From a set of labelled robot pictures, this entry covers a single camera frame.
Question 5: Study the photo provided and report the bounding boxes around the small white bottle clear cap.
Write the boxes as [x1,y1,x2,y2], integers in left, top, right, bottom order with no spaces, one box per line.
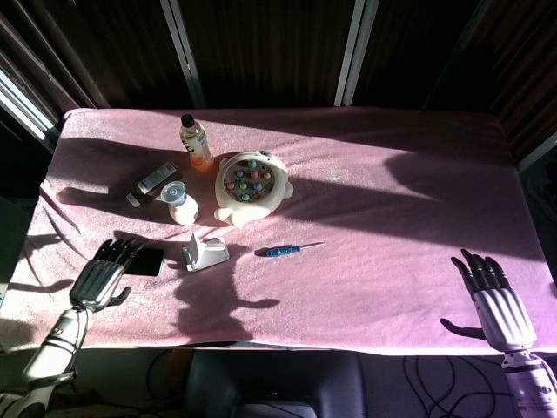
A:
[160,180,200,226]

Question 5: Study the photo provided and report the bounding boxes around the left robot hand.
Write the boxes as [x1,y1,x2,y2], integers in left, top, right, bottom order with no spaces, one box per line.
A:
[69,237,145,312]

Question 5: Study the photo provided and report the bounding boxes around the orange drink bottle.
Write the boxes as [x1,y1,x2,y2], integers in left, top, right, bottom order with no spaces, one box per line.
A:
[179,113,215,172]

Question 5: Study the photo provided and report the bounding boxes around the pink tablecloth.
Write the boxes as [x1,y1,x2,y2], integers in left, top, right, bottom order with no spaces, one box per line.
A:
[0,106,557,356]

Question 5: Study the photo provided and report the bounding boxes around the black phone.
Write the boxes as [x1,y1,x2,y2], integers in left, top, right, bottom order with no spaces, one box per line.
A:
[124,246,165,277]

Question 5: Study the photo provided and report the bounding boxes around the blue handled screwdriver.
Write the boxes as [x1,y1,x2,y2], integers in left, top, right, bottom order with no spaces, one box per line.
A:
[254,241,326,259]

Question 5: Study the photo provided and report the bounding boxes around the white fishing toy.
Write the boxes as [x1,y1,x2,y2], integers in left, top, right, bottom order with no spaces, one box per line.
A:
[213,150,294,229]

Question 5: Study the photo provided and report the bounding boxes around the grey metal frame rail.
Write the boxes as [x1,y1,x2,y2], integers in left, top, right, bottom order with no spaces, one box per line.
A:
[516,130,557,172]
[0,69,62,141]

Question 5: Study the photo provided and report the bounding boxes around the black chair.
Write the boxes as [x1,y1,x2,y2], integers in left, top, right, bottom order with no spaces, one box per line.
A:
[185,347,366,418]

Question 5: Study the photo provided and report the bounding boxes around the white stand holder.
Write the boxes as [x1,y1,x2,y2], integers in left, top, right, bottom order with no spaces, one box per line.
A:
[181,233,231,273]

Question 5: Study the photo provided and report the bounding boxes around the black floor cables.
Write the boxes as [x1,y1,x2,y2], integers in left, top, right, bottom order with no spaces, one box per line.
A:
[402,354,523,418]

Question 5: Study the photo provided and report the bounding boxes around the grey metal frame post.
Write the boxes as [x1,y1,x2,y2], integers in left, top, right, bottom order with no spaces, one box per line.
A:
[333,0,380,108]
[159,0,206,110]

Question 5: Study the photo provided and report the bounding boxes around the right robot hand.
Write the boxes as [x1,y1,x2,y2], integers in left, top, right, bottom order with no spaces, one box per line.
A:
[439,248,538,352]

